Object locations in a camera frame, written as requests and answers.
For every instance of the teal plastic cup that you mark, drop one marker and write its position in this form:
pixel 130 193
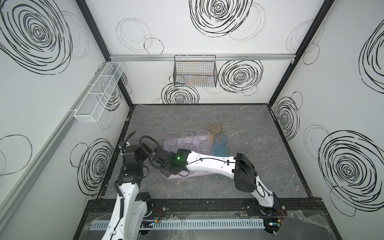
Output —
pixel 222 152

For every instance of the lilac plastic tray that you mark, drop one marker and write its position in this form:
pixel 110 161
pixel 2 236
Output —
pixel 192 173

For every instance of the white wire shelf basket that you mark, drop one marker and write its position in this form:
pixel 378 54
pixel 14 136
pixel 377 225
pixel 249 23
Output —
pixel 100 92

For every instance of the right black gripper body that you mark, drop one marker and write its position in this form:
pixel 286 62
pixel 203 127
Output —
pixel 160 154

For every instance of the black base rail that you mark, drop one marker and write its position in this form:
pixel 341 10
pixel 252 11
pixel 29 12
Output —
pixel 164 207

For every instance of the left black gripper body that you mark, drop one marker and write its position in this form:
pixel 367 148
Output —
pixel 126 147

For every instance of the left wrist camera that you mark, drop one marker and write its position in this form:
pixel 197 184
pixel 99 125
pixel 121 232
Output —
pixel 121 146

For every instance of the black wire basket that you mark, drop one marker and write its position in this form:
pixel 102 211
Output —
pixel 195 71

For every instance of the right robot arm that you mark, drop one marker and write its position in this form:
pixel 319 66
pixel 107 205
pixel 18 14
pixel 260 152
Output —
pixel 239 168

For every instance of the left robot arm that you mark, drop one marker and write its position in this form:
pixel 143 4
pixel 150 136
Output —
pixel 130 207

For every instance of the white slotted cable duct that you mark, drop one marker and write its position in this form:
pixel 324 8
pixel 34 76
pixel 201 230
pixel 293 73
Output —
pixel 194 224

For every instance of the blue plastic cup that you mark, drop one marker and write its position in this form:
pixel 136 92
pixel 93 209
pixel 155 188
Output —
pixel 220 141

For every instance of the yellow plastic cup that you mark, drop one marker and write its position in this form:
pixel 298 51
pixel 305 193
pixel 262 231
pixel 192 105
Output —
pixel 214 129

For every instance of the clear glass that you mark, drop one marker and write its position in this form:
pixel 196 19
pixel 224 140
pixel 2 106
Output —
pixel 171 141
pixel 190 147
pixel 206 147
pixel 188 138

